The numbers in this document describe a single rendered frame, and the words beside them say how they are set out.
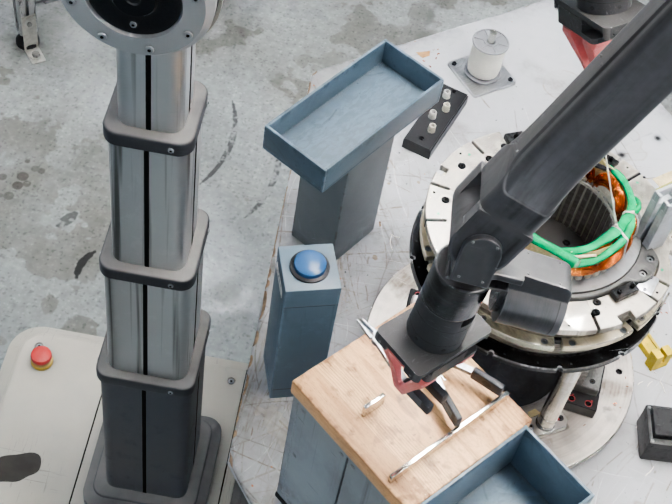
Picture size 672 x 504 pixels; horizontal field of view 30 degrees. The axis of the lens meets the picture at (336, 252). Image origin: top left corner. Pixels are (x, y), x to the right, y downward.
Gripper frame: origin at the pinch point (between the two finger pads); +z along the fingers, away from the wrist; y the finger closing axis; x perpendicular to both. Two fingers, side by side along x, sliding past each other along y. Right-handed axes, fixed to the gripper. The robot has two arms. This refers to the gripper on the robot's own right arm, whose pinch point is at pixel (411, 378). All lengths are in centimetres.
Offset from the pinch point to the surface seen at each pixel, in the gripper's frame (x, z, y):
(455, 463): -7.3, 11.2, 4.0
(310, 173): 35.5, 14.9, 18.6
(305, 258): 24.9, 14.6, 9.2
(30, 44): 166, 122, 58
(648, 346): -4, 35, 57
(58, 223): 114, 123, 34
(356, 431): 2.1, 12.1, -2.3
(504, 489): -11.4, 18.5, 11.1
